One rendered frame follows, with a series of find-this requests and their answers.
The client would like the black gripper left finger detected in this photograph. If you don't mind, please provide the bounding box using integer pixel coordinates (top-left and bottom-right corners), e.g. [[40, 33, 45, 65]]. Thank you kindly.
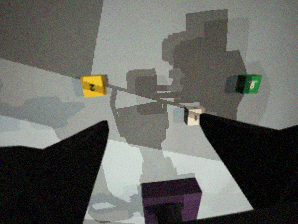
[[0, 120, 109, 224]]

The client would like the green block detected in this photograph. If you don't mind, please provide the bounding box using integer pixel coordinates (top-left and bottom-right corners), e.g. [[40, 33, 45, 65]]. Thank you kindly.
[[236, 74, 262, 94]]

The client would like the small beige block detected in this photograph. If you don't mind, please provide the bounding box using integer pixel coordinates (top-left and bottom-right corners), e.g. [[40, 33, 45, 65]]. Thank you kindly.
[[184, 105, 205, 126]]

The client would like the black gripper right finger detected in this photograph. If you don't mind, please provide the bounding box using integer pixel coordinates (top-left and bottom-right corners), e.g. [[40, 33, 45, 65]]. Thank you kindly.
[[199, 113, 298, 209]]

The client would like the yellow block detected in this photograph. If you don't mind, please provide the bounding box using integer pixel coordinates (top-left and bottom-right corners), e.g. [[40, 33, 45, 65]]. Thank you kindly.
[[80, 74, 107, 97]]

